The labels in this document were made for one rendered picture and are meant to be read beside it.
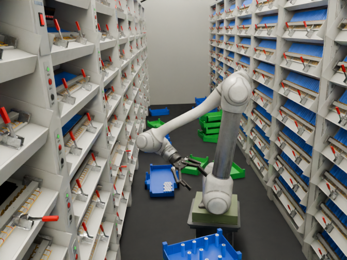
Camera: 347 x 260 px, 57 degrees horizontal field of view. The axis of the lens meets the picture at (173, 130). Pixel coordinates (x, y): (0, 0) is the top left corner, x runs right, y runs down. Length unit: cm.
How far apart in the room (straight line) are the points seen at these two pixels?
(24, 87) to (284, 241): 185
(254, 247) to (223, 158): 72
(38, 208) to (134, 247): 136
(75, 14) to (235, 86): 81
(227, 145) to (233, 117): 15
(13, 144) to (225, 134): 114
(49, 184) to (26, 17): 45
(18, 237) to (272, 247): 170
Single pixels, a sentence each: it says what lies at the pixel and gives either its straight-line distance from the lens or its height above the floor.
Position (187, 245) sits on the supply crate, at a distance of 161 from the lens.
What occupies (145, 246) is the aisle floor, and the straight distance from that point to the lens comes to 219.
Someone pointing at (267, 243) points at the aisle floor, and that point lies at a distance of 225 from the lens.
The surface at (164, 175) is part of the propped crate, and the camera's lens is 284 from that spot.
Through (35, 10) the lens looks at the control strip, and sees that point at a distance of 91.
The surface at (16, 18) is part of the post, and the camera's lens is 90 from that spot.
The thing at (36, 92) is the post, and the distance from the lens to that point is 91.
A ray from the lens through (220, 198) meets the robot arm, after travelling 173.
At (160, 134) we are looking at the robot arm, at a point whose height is 79.
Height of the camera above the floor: 133
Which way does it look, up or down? 18 degrees down
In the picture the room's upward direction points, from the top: 2 degrees counter-clockwise
